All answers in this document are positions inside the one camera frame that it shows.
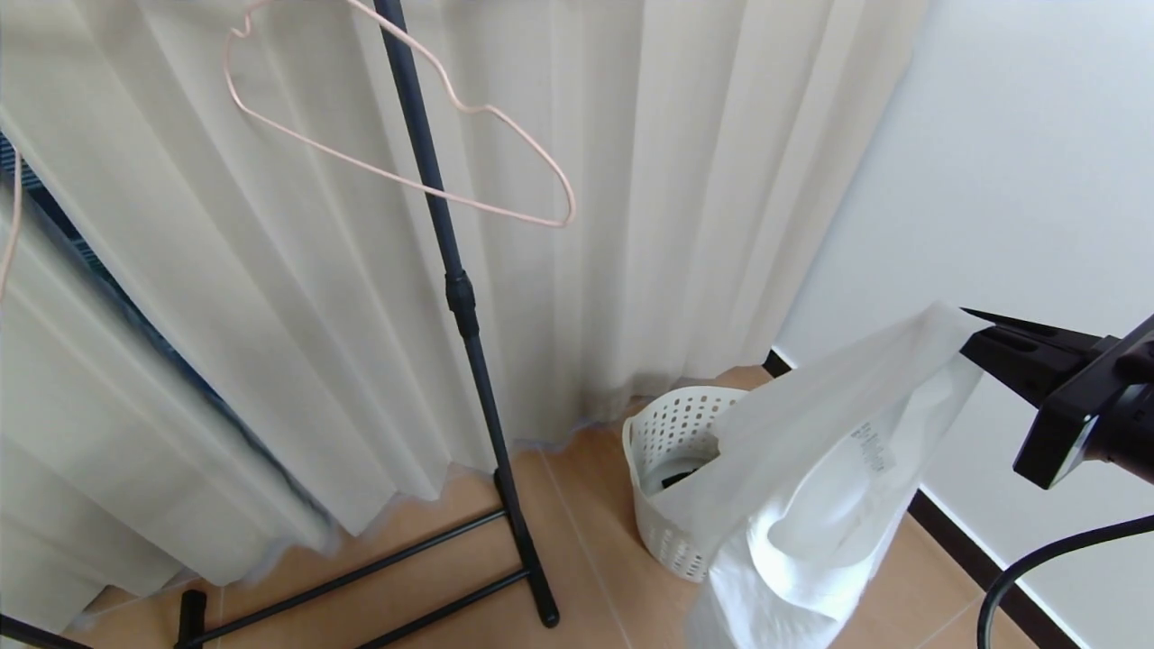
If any window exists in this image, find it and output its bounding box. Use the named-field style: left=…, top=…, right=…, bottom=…
left=0, top=131, right=336, bottom=537

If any white laundry basket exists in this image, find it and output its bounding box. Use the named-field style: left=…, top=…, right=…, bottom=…
left=622, top=386, right=749, bottom=582

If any black garment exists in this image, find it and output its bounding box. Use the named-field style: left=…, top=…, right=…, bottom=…
left=642, top=453, right=722, bottom=495

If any white printed t-shirt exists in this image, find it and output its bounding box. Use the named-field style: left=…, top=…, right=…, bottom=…
left=672, top=302, right=988, bottom=649

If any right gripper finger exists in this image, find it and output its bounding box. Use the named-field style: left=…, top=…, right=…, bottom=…
left=961, top=309, right=1119, bottom=375
left=963, top=332, right=1083, bottom=408

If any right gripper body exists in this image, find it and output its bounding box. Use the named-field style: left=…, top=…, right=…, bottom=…
left=1012, top=314, right=1154, bottom=490

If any black clothes rack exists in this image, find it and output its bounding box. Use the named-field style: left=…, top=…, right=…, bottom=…
left=0, top=0, right=560, bottom=649

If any beige curtain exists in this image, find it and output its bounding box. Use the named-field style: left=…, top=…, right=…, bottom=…
left=0, top=0, right=930, bottom=587
left=0, top=153, right=339, bottom=636

